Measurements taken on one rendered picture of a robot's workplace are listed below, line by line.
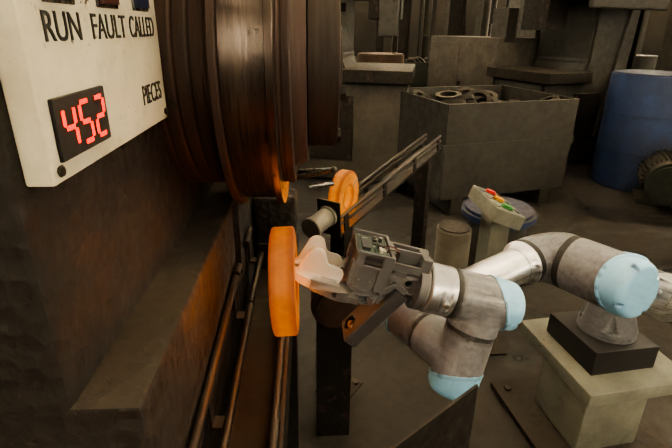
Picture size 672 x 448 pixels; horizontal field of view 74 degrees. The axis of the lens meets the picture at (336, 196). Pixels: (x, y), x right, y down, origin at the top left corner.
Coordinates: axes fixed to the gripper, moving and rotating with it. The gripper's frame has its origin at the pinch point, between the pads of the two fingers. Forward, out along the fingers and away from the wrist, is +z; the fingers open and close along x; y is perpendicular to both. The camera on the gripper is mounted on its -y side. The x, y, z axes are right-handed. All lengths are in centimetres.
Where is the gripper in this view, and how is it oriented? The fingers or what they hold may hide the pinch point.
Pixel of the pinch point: (285, 268)
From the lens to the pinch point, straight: 65.3
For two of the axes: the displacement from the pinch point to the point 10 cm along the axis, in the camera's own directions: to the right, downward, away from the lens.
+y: 2.7, -9.0, -3.5
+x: 0.5, 3.7, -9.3
